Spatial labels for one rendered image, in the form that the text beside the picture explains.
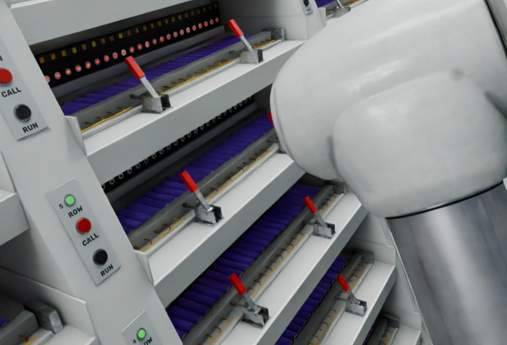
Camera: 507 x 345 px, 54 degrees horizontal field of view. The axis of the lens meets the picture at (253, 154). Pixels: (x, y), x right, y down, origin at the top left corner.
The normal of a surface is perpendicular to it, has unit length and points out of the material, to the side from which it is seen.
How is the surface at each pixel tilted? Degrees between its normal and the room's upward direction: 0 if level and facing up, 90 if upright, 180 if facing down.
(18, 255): 90
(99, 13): 109
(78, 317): 90
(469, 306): 73
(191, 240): 19
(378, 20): 39
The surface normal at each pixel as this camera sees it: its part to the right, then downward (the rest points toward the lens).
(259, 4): -0.53, 0.40
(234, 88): 0.84, 0.12
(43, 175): 0.75, -0.18
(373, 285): -0.12, -0.91
